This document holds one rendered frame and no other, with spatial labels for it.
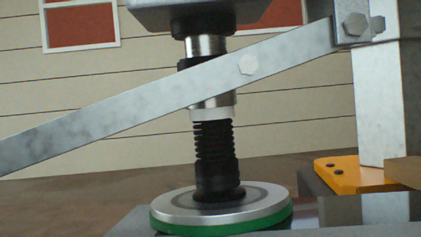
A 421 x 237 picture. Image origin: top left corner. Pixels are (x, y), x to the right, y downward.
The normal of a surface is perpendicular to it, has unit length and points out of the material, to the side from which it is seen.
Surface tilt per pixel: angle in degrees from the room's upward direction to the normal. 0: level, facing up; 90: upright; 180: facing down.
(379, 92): 90
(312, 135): 90
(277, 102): 90
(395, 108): 90
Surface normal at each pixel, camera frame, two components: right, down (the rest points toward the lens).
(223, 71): 0.00, 0.05
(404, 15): 0.44, 0.00
